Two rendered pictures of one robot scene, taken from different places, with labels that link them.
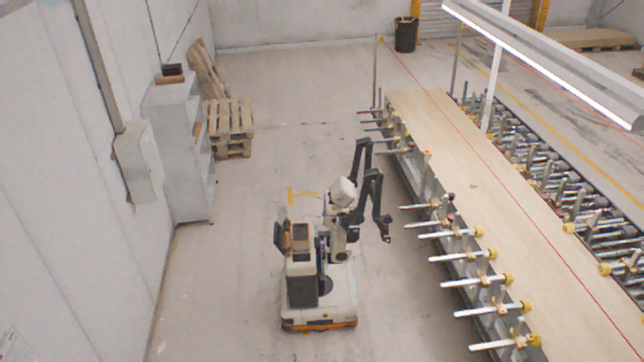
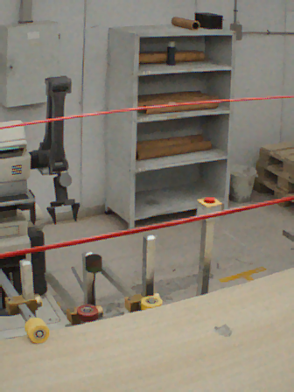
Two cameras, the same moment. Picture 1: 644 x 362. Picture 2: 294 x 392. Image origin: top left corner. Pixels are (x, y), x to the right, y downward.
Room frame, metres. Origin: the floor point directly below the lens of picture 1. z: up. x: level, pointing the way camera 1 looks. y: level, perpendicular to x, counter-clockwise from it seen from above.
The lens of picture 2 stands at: (2.10, -3.14, 2.23)
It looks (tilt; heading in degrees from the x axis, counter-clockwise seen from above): 22 degrees down; 66
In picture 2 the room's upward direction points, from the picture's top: 2 degrees clockwise
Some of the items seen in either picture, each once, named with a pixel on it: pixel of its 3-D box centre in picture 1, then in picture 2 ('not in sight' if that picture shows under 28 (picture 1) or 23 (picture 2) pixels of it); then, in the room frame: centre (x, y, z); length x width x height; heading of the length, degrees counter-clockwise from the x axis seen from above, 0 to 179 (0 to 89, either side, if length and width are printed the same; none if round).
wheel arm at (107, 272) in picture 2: (424, 206); (127, 292); (2.99, -0.90, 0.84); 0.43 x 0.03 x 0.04; 96
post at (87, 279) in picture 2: (442, 217); (89, 306); (2.79, -1.01, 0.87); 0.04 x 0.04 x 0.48; 6
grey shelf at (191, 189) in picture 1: (185, 150); (170, 121); (4.29, 1.56, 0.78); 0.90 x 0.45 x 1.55; 6
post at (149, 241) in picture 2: (432, 197); (147, 290); (3.04, -0.98, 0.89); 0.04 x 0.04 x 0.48; 6
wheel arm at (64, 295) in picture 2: (428, 224); (67, 299); (2.74, -0.88, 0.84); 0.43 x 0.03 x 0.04; 96
